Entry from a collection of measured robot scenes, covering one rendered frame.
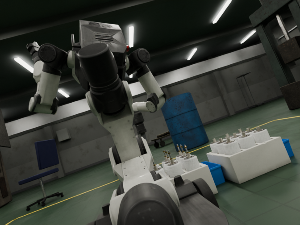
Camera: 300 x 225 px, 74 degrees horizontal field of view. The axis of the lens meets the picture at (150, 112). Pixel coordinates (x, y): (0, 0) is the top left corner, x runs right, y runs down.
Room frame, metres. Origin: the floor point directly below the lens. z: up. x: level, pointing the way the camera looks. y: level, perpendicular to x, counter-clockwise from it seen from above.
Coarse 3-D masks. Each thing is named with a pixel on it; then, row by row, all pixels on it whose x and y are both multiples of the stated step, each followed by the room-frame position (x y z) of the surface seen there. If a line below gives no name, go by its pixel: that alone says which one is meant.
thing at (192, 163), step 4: (184, 160) 1.35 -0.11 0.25; (188, 160) 1.32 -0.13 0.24; (192, 160) 1.32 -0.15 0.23; (196, 160) 1.34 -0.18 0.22; (184, 164) 1.36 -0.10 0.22; (188, 164) 1.33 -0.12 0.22; (192, 164) 1.32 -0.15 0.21; (196, 164) 1.33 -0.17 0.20; (188, 168) 1.34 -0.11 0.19; (192, 168) 1.32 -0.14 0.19
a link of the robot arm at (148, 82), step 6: (150, 72) 1.18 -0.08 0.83; (138, 78) 1.17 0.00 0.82; (144, 78) 1.15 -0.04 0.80; (150, 78) 1.16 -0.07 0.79; (144, 84) 1.17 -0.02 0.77; (150, 84) 1.17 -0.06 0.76; (156, 84) 1.18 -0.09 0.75; (150, 90) 1.18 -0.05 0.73; (156, 90) 1.18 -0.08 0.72; (162, 90) 1.23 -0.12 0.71; (150, 96) 1.18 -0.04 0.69; (156, 96) 1.19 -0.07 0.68; (150, 102) 1.20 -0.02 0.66; (156, 102) 1.19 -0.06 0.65; (150, 108) 1.23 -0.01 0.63
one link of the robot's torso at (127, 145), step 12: (132, 108) 0.88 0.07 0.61; (108, 120) 0.89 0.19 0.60; (120, 120) 0.89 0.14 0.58; (132, 120) 0.91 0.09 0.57; (120, 132) 0.92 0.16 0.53; (132, 132) 0.94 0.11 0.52; (120, 144) 0.95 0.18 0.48; (132, 144) 0.97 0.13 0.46; (120, 156) 0.97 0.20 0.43; (132, 156) 0.99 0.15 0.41
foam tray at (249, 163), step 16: (256, 144) 1.41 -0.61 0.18; (272, 144) 1.36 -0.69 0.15; (224, 160) 1.41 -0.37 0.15; (240, 160) 1.33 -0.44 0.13; (256, 160) 1.34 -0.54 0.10; (272, 160) 1.36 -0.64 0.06; (288, 160) 1.37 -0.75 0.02; (224, 176) 1.51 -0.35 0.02; (240, 176) 1.32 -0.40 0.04; (256, 176) 1.34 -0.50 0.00
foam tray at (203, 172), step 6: (198, 168) 1.30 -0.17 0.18; (204, 168) 1.30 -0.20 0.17; (186, 174) 1.28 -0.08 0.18; (192, 174) 1.29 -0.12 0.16; (198, 174) 1.29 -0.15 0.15; (204, 174) 1.30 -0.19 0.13; (210, 174) 1.30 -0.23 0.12; (192, 180) 1.29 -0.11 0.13; (204, 180) 1.30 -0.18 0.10; (210, 180) 1.30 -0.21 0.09; (210, 186) 1.30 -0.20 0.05; (216, 192) 1.30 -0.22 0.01
